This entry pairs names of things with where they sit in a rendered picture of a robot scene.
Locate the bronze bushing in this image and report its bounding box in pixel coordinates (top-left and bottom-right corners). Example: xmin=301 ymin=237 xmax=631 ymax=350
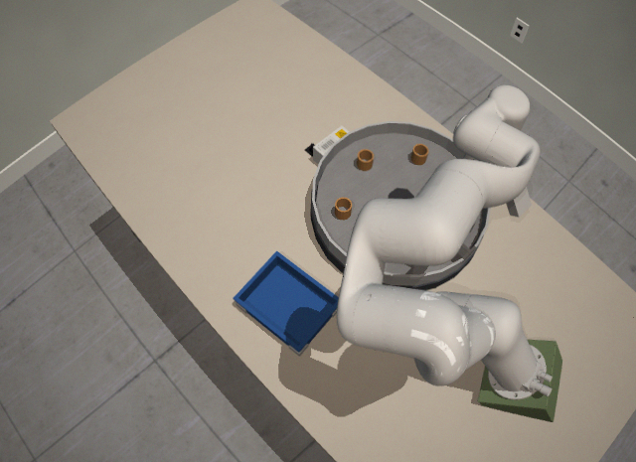
xmin=411 ymin=144 xmax=428 ymax=165
xmin=335 ymin=198 xmax=352 ymax=220
xmin=357 ymin=149 xmax=374 ymax=171

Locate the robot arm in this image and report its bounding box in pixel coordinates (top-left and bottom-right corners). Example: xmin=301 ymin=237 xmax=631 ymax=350
xmin=337 ymin=85 xmax=553 ymax=400

